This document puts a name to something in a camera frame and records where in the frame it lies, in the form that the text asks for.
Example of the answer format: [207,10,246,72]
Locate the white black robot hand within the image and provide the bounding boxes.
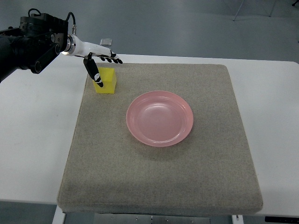
[62,35,123,88]

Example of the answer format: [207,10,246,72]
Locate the yellow cube block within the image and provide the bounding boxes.
[93,67,117,94]

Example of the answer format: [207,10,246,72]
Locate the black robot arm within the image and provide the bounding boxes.
[0,8,76,81]

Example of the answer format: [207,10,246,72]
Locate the upper floor socket plate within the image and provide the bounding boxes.
[100,38,112,47]

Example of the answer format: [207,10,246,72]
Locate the pink plate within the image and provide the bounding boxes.
[126,91,194,147]

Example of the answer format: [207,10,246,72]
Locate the beige fabric mat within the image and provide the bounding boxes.
[57,63,263,217]

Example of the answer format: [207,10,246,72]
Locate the metal chair legs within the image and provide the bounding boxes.
[232,0,299,21]

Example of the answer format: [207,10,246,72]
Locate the white table leg frame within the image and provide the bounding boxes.
[52,207,244,224]

